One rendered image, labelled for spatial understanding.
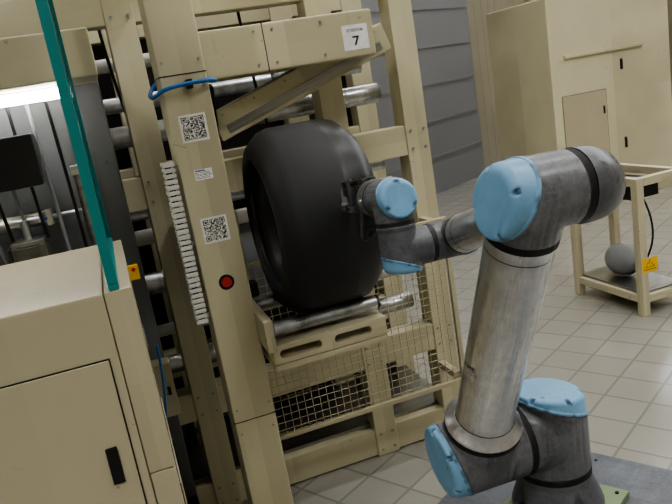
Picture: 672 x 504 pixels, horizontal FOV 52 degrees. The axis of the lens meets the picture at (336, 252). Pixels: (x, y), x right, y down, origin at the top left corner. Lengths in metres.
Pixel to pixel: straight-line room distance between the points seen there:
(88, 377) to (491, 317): 0.73
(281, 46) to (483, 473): 1.47
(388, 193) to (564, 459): 0.65
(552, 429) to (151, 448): 0.78
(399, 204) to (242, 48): 0.94
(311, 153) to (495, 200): 0.97
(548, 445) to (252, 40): 1.49
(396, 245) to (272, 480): 1.03
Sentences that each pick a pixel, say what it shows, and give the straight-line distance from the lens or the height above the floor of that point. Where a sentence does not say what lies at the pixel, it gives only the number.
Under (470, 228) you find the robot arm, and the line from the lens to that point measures 1.45.
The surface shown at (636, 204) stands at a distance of 4.10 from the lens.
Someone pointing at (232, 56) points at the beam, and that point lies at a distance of 2.25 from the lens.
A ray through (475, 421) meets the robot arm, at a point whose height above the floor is 0.92.
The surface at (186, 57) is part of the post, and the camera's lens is 1.97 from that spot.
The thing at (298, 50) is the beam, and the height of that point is 1.68.
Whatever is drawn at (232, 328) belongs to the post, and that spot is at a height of 0.92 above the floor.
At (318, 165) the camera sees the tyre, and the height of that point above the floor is 1.36.
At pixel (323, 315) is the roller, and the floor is 0.91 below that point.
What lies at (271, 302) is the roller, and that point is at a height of 0.90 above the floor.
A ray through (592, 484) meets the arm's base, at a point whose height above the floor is 0.68.
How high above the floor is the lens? 1.56
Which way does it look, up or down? 14 degrees down
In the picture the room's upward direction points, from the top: 10 degrees counter-clockwise
